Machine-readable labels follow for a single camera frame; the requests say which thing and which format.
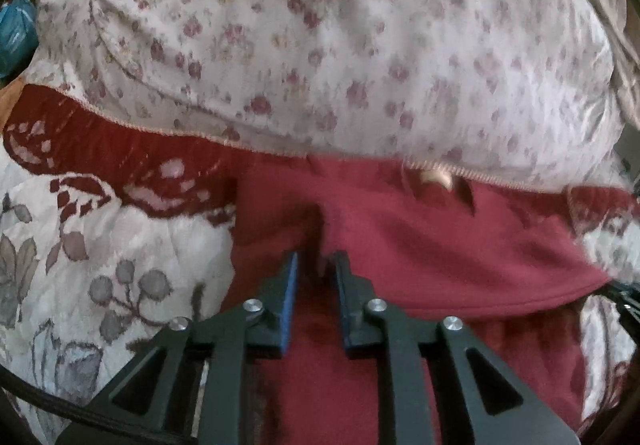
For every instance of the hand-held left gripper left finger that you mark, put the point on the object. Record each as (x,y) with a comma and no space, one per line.
(288,310)

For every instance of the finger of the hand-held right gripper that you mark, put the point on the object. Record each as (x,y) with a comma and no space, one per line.
(625,302)

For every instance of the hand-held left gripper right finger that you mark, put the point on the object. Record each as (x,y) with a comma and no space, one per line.
(344,310)

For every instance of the dark red small garment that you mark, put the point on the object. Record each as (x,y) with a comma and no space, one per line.
(425,250)

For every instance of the red and white floral blanket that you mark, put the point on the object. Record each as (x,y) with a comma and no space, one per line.
(125,235)

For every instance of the beige cloth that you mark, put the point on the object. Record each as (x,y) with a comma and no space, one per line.
(622,70)

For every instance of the floral white pillow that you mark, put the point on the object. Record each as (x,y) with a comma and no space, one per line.
(320,35)

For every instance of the blue plastic bag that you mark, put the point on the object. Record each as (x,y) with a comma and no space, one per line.
(15,30)

